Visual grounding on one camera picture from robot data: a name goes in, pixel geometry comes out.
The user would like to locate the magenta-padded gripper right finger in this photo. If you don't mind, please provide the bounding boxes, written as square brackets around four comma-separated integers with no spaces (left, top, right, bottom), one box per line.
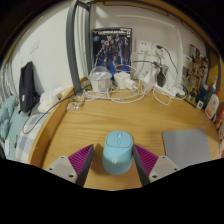
[132,143,181,187]

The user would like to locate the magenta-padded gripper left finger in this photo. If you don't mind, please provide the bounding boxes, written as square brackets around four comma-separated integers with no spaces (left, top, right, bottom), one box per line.
[44,143,95,187]

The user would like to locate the light blue computer mouse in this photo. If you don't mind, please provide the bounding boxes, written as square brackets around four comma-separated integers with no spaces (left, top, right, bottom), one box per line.
[101,130,135,176]

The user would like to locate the grey mouse pad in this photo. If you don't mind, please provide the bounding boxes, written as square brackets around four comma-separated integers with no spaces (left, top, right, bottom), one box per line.
[162,128,212,169]

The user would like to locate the checkered bed sheet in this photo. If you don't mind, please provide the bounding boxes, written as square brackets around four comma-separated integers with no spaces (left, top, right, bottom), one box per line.
[14,106,51,164]

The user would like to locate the clear plastic wrapper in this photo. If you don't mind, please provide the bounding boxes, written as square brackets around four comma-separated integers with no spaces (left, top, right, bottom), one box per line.
[66,94,85,111]

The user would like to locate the white crumpled plastic bag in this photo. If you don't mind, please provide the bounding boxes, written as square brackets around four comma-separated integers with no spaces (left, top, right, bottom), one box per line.
[37,87,68,114]

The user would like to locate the light blue quilt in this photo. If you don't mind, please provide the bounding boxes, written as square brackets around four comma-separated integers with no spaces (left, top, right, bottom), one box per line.
[0,95,18,141]

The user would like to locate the white power strip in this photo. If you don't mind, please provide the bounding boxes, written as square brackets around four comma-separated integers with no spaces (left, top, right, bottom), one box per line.
[153,83,186,99]

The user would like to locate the white red-capped lotion bottle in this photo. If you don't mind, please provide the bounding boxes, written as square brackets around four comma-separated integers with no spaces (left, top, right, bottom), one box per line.
[204,91,221,120]

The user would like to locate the blue bottle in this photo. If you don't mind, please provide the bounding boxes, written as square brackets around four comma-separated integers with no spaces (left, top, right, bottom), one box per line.
[199,83,211,104]

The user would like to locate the black backpack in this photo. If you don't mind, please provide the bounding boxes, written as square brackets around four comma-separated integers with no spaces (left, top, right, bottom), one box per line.
[18,60,40,114]

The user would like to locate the dark metal tumbler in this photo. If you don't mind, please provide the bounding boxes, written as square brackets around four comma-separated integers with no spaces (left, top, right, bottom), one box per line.
[155,64,169,88]

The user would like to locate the brown tree creature figurine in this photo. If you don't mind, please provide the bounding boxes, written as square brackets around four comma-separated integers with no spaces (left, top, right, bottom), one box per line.
[184,56,209,106]

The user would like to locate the tall white blue-tipped bottle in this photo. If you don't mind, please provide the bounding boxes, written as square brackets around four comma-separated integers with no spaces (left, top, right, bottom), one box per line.
[209,76,218,98]

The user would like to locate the clear plastic lidded cup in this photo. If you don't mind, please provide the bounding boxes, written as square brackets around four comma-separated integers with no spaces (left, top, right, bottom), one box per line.
[88,65,113,94]

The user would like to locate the white charger block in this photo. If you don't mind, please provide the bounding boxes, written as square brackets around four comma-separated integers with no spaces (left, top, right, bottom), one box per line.
[113,70,138,92]

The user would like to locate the small white box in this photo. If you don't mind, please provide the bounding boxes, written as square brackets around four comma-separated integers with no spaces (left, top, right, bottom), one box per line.
[181,54,193,73]

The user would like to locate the colourful print box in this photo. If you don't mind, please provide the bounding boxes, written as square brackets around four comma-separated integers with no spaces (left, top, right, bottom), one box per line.
[189,43,201,59]

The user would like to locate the tangled white cables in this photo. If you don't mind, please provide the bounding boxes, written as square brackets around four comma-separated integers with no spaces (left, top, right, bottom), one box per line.
[83,49,188,104]

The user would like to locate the grey metal shelf frame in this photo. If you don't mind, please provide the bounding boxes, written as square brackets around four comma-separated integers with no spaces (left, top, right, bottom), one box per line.
[65,0,223,95]

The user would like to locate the white wall socket panel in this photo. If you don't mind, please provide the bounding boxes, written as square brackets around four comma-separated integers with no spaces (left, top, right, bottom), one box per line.
[135,39,164,58]

